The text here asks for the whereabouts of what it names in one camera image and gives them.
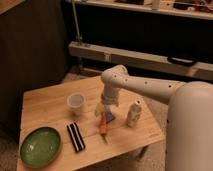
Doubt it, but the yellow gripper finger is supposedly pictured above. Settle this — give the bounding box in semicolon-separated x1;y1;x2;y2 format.
104;105;111;121
95;102;104;116

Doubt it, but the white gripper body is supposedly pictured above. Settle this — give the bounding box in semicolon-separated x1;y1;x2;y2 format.
101;87;119;106

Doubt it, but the orange pepper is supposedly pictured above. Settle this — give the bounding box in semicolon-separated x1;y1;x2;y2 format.
99;112;107;143

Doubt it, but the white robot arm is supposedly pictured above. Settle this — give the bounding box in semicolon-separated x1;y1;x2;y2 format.
101;65;213;171

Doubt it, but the white plastic bottle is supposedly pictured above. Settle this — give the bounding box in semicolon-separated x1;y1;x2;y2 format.
126;100;142;127

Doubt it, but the wooden table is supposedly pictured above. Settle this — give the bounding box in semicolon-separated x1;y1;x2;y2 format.
17;76;164;171

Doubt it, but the black striped rectangular block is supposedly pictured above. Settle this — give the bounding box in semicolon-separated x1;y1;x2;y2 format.
67;123;86;153

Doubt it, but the metal pole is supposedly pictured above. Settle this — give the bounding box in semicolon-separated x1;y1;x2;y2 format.
72;0;83;45

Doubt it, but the green plate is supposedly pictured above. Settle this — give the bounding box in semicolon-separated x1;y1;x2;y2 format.
20;127;61;168

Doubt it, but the white shelf rail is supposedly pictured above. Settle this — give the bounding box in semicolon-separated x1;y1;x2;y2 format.
68;41;213;81

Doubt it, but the black handle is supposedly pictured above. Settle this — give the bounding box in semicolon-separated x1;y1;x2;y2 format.
167;57;197;67

